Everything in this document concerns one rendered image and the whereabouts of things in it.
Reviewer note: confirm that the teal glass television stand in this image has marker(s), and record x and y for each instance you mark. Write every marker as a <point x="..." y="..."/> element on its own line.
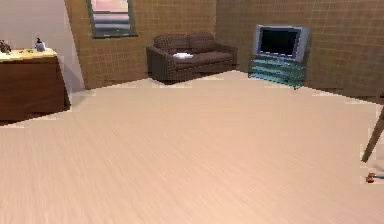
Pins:
<point x="276" y="71"/>

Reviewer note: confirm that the silver television set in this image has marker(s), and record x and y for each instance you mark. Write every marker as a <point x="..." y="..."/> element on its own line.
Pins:
<point x="280" y="41"/>

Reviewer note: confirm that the white cloth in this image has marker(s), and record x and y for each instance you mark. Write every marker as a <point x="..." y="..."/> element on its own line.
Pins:
<point x="182" y="55"/>

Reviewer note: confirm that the dark small statue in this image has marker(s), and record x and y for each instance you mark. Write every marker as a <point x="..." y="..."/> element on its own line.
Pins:
<point x="4" y="47"/>

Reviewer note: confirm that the brown checked sofa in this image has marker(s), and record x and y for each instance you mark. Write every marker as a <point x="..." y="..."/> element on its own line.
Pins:
<point x="200" y="58"/>

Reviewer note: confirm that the green framed window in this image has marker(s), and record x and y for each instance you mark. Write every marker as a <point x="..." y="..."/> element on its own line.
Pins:
<point x="111" y="17"/>

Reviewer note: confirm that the small green object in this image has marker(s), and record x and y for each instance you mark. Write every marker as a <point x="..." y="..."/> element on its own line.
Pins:
<point x="29" y="50"/>

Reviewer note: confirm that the brown wooden furniture leg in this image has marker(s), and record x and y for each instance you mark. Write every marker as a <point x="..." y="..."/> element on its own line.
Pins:
<point x="374" y="136"/>

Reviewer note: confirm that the brown wooden sideboard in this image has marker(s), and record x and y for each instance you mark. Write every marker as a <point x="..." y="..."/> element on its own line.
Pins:
<point x="30" y="86"/>

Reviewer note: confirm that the white and black bottle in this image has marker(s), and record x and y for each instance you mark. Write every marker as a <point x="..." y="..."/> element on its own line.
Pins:
<point x="40" y="45"/>

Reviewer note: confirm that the orange grey dumbbell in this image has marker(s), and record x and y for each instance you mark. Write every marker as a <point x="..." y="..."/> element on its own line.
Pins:
<point x="373" y="177"/>

